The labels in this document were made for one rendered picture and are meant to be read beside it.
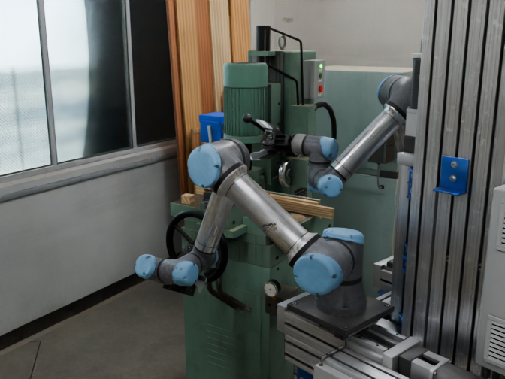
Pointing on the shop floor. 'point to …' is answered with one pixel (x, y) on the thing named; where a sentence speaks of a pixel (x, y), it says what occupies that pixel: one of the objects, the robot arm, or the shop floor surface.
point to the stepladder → (212, 127)
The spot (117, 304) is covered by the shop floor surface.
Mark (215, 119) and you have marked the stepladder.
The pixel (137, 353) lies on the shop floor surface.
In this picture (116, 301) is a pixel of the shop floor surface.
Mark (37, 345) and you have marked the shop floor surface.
